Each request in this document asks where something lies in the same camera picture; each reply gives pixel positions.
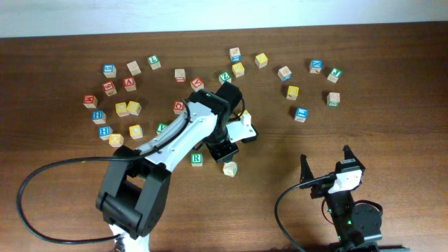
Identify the yellow O block lower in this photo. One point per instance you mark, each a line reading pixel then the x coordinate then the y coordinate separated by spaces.
pixel 116 140

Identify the red letter O block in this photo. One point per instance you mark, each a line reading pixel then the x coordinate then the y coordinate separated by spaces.
pixel 179 107

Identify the red letter A block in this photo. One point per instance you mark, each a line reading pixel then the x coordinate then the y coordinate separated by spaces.
pixel 129 84

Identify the green letter V block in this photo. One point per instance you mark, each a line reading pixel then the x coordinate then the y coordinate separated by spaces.
pixel 160 128

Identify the red I side block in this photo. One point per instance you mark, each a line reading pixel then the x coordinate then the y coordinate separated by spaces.
pixel 180 75

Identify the red tilted A block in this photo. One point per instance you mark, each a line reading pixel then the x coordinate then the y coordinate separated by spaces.
pixel 197 84

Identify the yellow block far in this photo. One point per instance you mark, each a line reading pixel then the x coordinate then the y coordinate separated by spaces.
pixel 261 60

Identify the red number 9 block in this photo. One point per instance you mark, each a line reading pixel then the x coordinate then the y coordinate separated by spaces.
pixel 109 88

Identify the blue side tilted block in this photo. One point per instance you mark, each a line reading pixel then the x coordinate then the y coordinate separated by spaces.
pixel 284 73

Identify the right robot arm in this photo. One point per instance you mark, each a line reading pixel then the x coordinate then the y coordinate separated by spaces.
pixel 357 224

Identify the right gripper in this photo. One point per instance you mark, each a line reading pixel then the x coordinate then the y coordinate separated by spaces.
pixel 306 173

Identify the green letter R block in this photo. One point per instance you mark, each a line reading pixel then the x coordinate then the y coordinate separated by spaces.
pixel 196 159

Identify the green letter J block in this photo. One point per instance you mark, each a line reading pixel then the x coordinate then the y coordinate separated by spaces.
pixel 334 75

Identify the yellow letter O block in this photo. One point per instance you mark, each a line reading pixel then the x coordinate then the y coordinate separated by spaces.
pixel 121 109

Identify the plain wooden block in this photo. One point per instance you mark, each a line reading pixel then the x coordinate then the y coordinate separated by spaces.
pixel 134 68

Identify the green letter Z block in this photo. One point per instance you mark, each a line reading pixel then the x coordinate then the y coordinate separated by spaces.
pixel 224 77

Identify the green side wooden block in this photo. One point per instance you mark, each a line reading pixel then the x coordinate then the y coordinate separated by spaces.
pixel 333 99

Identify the blue side wooden block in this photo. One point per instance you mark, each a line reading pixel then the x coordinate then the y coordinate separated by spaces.
pixel 235 55

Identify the yellow block right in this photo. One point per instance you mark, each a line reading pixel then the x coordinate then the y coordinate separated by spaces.
pixel 292 92

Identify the blue letter H block upper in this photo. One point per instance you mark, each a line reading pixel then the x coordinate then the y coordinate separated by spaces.
pixel 99 117

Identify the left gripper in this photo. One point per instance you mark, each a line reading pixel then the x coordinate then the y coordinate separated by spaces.
pixel 225 154

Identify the blue letter S block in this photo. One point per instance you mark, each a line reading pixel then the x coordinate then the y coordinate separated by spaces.
pixel 301 114

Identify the blue letter h block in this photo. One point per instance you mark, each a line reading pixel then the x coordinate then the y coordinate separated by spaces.
pixel 105 132
pixel 99 117

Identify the blue number 5 block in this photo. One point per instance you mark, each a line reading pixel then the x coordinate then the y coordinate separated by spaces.
pixel 109 70

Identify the yellow letter C block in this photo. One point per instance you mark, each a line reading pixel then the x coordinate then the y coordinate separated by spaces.
pixel 135 132

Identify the blue letter H block lower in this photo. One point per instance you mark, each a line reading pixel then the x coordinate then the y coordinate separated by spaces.
pixel 105 132

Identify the red letter M block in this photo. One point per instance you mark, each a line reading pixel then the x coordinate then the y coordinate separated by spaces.
pixel 90 101

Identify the yellow letter G block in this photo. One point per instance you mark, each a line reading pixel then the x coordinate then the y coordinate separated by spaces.
pixel 134 108

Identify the blue letter K block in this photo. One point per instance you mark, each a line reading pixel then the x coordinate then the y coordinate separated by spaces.
pixel 315 66

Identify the green letter L block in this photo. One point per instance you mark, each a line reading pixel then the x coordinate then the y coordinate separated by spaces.
pixel 154 62

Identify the yellow S block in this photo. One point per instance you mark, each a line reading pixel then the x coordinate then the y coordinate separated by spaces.
pixel 238 69
pixel 230 169

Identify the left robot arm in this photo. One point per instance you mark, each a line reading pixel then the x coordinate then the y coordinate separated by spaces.
pixel 134 191

